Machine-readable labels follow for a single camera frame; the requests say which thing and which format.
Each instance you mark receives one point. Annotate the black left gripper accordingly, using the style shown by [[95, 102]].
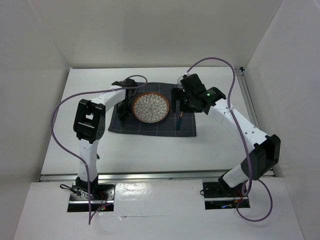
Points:
[[121, 112]]

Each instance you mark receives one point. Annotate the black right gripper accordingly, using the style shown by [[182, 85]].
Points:
[[176, 94]]

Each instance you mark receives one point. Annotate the floral patterned ceramic plate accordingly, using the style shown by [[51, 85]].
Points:
[[150, 107]]

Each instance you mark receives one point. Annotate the gold fork green handle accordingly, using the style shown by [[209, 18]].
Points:
[[122, 119]]

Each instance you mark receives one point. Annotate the clear drinking glass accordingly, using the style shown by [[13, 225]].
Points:
[[179, 83]]

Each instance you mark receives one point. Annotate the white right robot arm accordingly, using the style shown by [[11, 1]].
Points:
[[262, 151]]

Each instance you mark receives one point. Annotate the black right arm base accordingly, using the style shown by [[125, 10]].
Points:
[[218, 190]]

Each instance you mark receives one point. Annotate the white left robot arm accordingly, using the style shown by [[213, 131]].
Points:
[[90, 125]]

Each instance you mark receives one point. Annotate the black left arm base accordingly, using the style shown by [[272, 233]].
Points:
[[101, 194]]

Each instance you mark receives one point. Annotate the aluminium front table rail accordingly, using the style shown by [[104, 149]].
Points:
[[145, 176]]

